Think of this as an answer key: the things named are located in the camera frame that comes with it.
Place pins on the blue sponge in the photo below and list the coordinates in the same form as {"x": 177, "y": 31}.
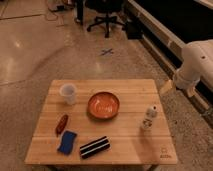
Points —
{"x": 67, "y": 141}

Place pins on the orange ceramic bowl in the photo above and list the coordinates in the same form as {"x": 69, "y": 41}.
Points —
{"x": 103, "y": 105}

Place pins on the small white bottle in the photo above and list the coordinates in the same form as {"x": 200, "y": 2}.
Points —
{"x": 149, "y": 117}

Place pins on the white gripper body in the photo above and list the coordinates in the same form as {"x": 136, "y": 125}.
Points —
{"x": 184, "y": 79}

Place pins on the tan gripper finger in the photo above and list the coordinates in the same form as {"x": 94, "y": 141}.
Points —
{"x": 167, "y": 87}
{"x": 191, "y": 92}

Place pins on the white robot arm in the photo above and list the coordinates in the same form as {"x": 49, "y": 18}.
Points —
{"x": 197, "y": 64}

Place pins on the black box on floor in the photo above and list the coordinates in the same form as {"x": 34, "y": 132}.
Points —
{"x": 132, "y": 31}

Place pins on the black white striped block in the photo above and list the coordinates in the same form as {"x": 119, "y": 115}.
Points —
{"x": 94, "y": 147}

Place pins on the wooden table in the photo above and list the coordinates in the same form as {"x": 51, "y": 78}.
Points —
{"x": 129, "y": 143}

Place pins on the black office chair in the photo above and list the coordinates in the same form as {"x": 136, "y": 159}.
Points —
{"x": 106, "y": 7}

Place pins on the red brown sausage toy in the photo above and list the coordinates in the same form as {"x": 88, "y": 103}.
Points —
{"x": 61, "y": 125}

